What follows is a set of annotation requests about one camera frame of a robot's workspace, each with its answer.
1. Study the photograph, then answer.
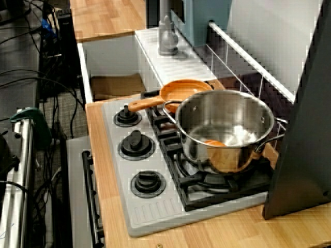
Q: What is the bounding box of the orange toy frying pan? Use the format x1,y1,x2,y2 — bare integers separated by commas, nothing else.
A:
128,79,215,114

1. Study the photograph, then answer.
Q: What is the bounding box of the black burner grate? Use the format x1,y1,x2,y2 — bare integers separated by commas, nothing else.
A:
141,81,215,142
157,134,275,211

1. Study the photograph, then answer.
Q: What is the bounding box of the black stove knob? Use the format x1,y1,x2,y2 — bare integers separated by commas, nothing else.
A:
130,170,167,199
114,105,142,127
118,130,157,161

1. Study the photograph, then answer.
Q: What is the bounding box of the white sink basin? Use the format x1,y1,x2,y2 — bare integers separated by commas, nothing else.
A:
77,27,217,103

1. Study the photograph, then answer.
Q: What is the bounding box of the stainless steel pot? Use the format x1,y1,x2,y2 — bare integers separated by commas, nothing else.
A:
162,89,289,175

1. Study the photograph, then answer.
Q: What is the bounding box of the white dish rack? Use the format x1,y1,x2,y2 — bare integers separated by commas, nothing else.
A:
206,20,295,130

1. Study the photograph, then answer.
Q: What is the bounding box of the grey toy faucet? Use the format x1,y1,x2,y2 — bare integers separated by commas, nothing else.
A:
157,0,179,56

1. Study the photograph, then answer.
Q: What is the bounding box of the grey stove top panel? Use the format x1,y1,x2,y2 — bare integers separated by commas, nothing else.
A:
101,97,271,238

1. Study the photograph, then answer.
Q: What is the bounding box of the white toy oven cabinet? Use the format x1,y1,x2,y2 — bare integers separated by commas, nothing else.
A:
66,136,104,248

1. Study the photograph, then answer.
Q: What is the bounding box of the teal box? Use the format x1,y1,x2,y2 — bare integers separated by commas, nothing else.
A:
170,0,232,47

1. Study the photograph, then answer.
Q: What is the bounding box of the wooden kitchen countertop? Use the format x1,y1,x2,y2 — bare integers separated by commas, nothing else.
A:
85,77,331,248

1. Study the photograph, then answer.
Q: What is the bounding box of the black computer tower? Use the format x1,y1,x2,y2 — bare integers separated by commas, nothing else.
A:
56,9,82,90

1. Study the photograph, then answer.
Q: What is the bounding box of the dark side panel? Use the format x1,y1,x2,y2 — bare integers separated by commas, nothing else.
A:
262,0,331,220

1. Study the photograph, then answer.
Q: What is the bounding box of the blue plastic piece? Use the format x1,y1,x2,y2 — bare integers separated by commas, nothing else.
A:
41,18,57,38

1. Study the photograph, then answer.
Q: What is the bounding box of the black oven door handle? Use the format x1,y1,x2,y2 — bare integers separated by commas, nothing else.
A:
82,150,104,246

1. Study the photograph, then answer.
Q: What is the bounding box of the aluminium frame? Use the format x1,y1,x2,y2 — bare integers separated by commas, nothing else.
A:
0,110,34,248

